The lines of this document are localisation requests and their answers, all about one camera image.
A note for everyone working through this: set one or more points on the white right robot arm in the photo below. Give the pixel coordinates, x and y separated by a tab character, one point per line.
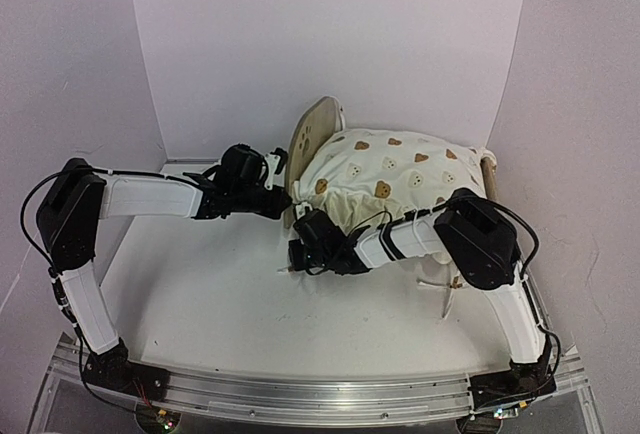
480	237

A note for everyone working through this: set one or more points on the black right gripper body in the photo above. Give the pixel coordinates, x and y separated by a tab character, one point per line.
318	259

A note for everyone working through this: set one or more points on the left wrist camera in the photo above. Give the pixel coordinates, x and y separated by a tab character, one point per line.
276	161

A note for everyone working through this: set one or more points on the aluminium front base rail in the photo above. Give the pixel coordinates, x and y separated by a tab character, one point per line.
331	403

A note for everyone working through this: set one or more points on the large bear print cushion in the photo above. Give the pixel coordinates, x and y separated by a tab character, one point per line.
390	189

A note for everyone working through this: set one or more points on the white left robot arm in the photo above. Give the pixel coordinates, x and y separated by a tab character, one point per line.
64	215

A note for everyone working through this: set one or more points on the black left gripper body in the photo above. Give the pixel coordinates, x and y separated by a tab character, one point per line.
247	201

